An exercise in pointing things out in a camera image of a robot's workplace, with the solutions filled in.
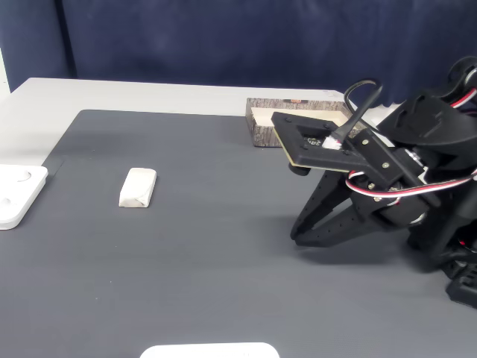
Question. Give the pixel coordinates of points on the white block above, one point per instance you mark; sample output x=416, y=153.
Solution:
x=137, y=188

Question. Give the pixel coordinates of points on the stone-pattern cardboard box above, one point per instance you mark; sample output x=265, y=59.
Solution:
x=261, y=136

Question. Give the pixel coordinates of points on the dark grey table mat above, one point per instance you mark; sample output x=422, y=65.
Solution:
x=186, y=261

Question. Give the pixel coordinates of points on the white dimpled plastic tray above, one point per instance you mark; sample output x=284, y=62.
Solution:
x=18, y=194
x=208, y=351

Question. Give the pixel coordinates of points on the dark blue curtain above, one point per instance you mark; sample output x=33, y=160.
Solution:
x=223, y=41

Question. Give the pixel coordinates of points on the black wrist camera mount plate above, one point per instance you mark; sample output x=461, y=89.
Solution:
x=294, y=130

